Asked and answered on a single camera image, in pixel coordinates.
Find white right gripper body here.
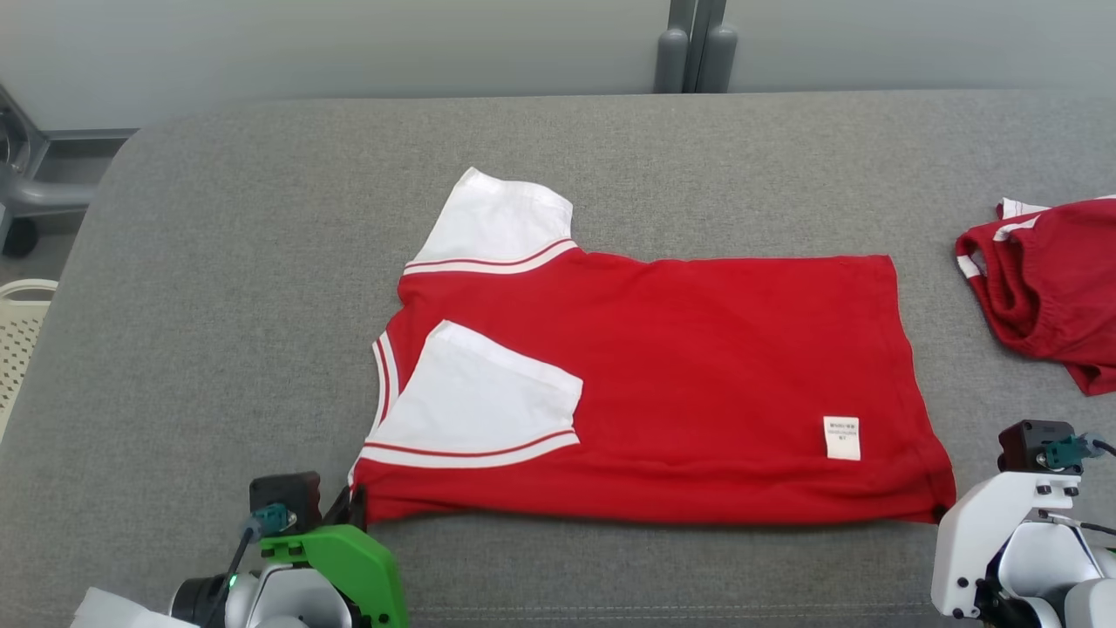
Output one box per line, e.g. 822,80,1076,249
929,471,1083,621

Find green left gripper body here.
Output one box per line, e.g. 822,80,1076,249
258,522,412,628

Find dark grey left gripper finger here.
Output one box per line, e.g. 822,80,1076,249
321,484,370,529

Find red shorts with white stripe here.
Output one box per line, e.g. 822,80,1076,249
954,195,1116,399

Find red and white t-shirt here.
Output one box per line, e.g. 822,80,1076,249
348,165,958,527

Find white tape label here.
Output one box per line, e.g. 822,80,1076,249
69,585,198,628

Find cream plastic laundry basket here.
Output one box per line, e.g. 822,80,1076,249
0,277,59,442

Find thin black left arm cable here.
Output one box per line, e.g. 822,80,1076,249
201,516,264,628

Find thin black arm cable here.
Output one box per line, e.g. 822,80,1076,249
1042,434,1116,538
201,516,264,628

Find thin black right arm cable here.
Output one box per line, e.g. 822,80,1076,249
1042,434,1116,538

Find grey metal side frame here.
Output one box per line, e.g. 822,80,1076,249
0,82,139,261

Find grey metal partition post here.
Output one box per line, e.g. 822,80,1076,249
653,0,739,95

